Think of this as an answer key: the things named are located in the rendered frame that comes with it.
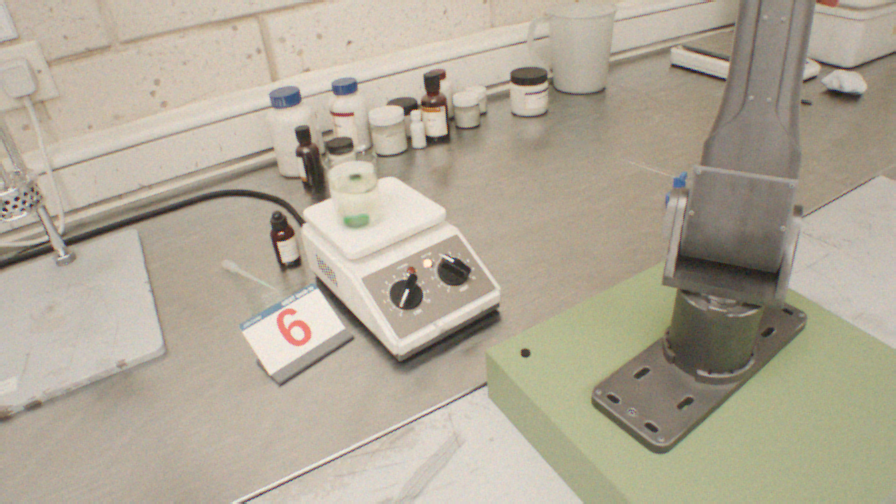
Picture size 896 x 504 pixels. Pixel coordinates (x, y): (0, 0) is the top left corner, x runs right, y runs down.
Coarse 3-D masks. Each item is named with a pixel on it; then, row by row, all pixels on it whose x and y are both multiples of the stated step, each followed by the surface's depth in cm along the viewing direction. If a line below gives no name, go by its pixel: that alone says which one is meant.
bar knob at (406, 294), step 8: (400, 280) 58; (408, 280) 57; (416, 280) 57; (392, 288) 57; (400, 288) 58; (408, 288) 56; (416, 288) 58; (392, 296) 57; (400, 296) 56; (408, 296) 56; (416, 296) 58; (400, 304) 56; (408, 304) 57; (416, 304) 57
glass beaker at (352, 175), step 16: (336, 160) 60; (352, 160) 61; (368, 160) 61; (336, 176) 57; (352, 176) 57; (368, 176) 58; (336, 192) 58; (352, 192) 58; (368, 192) 59; (336, 208) 60; (352, 208) 59; (368, 208) 59; (352, 224) 60; (368, 224) 60
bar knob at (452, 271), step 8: (448, 256) 59; (440, 264) 60; (448, 264) 59; (456, 264) 59; (464, 264) 59; (440, 272) 60; (448, 272) 60; (456, 272) 59; (464, 272) 59; (448, 280) 59; (456, 280) 59; (464, 280) 60
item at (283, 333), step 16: (304, 304) 61; (320, 304) 61; (272, 320) 59; (288, 320) 59; (304, 320) 60; (320, 320) 61; (336, 320) 61; (256, 336) 57; (272, 336) 58; (288, 336) 59; (304, 336) 59; (320, 336) 60; (272, 352) 57; (288, 352) 58
